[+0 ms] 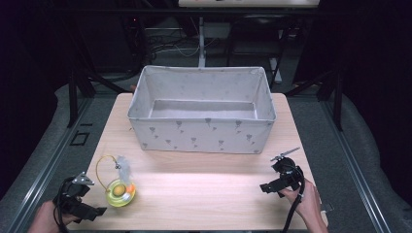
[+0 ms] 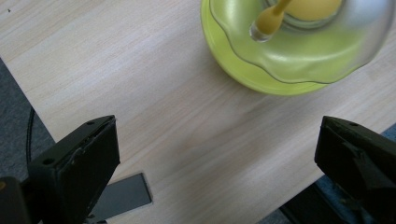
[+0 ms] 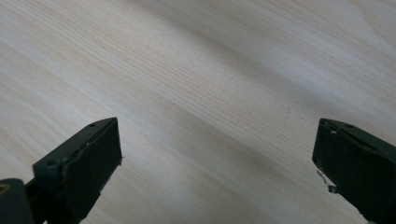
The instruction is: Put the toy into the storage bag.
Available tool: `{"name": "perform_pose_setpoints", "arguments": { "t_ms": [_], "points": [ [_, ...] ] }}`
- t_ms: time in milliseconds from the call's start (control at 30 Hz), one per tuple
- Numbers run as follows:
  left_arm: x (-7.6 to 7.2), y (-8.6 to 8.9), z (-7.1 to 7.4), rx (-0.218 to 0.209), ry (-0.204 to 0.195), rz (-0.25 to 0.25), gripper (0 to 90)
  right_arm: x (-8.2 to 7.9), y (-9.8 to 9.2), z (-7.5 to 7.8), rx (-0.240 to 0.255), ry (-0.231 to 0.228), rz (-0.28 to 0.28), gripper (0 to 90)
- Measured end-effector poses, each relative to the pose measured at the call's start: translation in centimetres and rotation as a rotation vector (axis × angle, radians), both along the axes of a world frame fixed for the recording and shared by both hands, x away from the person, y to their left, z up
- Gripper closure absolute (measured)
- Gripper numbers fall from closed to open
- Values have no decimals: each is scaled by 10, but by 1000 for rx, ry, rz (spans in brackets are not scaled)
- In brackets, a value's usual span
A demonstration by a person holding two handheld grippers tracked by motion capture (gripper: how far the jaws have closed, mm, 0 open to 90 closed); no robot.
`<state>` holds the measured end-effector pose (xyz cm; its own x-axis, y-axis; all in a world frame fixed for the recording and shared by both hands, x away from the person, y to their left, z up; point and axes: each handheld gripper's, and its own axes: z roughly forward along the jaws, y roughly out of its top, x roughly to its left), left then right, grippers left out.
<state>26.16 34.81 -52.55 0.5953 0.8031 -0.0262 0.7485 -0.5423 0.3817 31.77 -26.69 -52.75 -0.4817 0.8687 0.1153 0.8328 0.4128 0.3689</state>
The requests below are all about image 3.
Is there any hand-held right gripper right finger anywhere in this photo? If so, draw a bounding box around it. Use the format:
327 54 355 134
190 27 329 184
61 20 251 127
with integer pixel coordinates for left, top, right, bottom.
312 118 396 224

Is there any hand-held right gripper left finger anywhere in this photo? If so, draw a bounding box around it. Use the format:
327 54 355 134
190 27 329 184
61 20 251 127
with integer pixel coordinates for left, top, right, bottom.
32 117 123 224

